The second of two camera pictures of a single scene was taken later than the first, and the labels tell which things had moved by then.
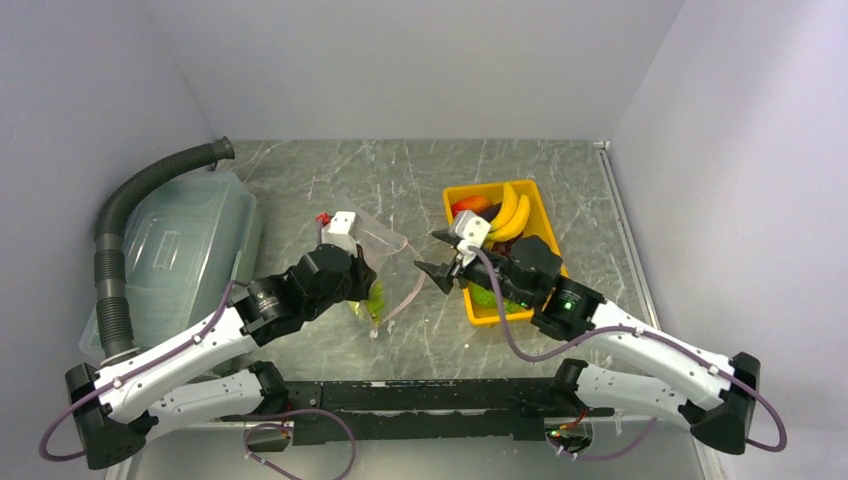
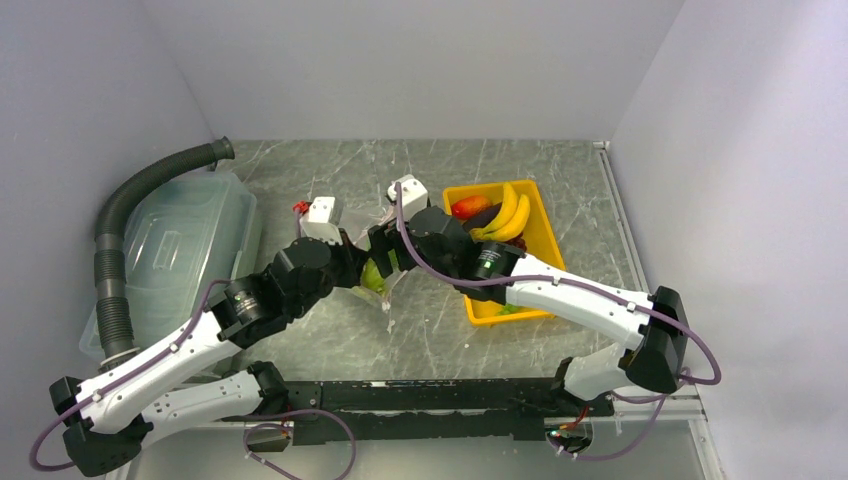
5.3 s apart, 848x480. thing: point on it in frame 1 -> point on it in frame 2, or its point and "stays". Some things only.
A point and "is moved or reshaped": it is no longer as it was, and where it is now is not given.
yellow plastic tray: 538,225 stays
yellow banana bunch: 511,217 stays
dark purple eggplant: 491,212 stays
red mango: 474,203 stays
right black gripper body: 505,287 -> 386,238
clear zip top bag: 400,274 is moved or reshaped
